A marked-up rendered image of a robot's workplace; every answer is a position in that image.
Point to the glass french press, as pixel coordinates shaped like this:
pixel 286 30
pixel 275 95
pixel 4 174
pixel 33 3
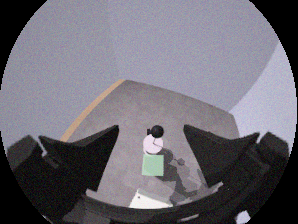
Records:
pixel 153 141

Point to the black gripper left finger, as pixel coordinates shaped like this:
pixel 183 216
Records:
pixel 86 158

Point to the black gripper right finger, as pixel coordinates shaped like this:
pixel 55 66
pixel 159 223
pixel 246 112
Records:
pixel 214 154

